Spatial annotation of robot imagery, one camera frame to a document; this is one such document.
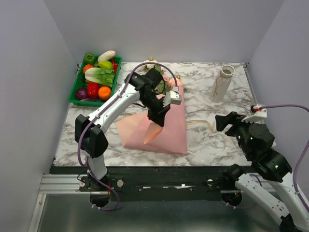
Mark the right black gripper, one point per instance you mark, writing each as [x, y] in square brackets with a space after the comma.
[221, 121]

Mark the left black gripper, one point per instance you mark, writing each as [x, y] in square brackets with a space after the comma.
[157, 116]

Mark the pink wrapping paper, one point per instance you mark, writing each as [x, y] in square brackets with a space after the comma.
[135, 132]

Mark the peach rose stem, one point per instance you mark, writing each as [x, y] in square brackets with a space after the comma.
[172, 82]

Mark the white rose stem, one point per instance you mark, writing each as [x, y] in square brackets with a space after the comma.
[151, 63]

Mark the pink rose stem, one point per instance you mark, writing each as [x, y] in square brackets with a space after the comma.
[163, 87]

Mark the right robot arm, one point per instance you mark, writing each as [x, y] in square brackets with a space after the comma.
[291, 210]

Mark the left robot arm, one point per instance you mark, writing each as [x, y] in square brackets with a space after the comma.
[90, 130]

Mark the white ceramic vase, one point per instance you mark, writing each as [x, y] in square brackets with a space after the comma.
[221, 83]

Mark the orange fruit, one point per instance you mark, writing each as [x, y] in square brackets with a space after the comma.
[104, 93]

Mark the napa cabbage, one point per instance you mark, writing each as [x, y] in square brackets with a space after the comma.
[100, 76]

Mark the red chili pepper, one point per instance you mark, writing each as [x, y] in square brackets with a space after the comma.
[115, 66]

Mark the red bell pepper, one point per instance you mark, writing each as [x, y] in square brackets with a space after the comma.
[92, 90]

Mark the yellow-green mango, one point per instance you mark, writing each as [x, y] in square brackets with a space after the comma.
[106, 65]

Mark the white potato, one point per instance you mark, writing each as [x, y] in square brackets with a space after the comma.
[106, 56]

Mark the purple onion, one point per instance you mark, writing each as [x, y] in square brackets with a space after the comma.
[81, 94]

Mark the small orange pumpkin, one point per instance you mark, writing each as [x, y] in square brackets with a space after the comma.
[86, 67]

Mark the green bell pepper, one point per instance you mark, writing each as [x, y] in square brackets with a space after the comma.
[89, 58]

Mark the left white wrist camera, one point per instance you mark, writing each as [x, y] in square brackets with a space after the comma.
[172, 97]

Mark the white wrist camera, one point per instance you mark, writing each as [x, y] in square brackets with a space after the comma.
[259, 113]
[172, 97]

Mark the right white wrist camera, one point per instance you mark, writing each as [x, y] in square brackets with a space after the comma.
[259, 113]

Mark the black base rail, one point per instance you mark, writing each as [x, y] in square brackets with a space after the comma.
[150, 184]

